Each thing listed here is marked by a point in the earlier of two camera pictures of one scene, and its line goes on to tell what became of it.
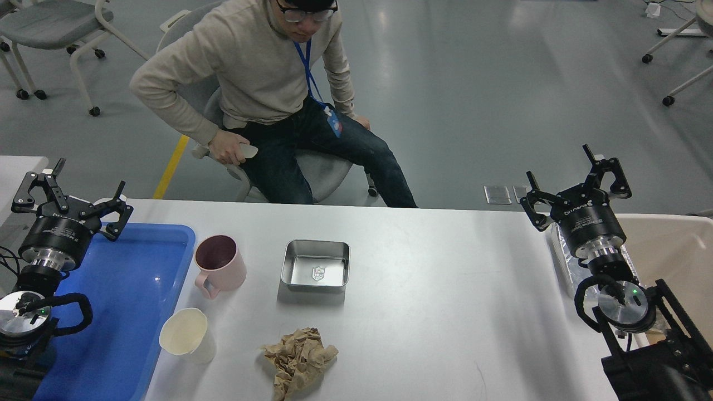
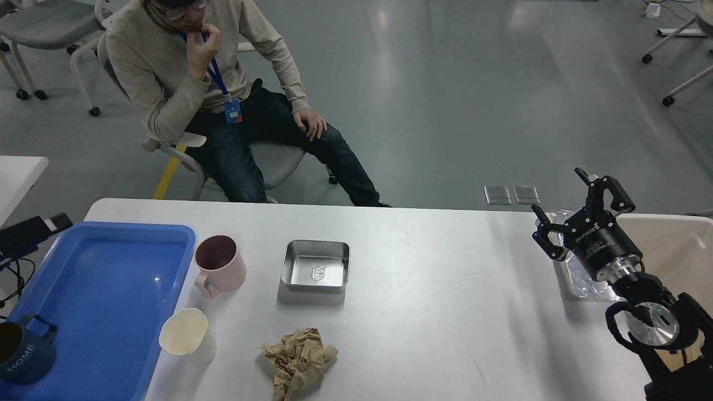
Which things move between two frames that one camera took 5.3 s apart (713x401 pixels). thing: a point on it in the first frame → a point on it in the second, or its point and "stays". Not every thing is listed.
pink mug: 220,264 stays
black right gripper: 587,221 → 600,240
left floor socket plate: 497,195 stays
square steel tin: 316,265 stays
